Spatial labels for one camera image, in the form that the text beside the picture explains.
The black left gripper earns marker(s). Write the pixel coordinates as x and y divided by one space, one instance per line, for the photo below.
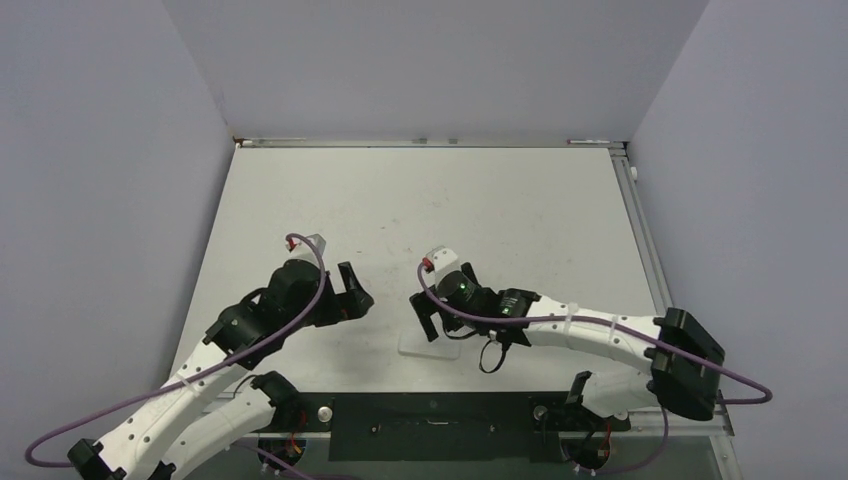
351 304

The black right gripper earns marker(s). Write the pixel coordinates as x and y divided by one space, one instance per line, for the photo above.
426 310

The white air conditioner remote control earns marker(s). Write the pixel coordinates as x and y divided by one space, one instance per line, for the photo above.
415 344

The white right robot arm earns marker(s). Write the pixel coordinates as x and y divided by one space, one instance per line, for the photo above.
669 361

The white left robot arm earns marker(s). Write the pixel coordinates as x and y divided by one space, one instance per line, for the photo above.
215 398

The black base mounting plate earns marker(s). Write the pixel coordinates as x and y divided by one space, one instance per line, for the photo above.
441 426

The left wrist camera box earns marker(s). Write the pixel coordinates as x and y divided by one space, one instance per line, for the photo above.
318 241

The aluminium frame rail back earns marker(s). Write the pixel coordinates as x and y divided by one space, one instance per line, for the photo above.
427 143

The aluminium frame rail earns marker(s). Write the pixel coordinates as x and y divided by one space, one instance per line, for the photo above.
427 143
720 424

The aluminium frame rail right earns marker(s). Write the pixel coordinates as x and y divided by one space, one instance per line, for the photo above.
720 424

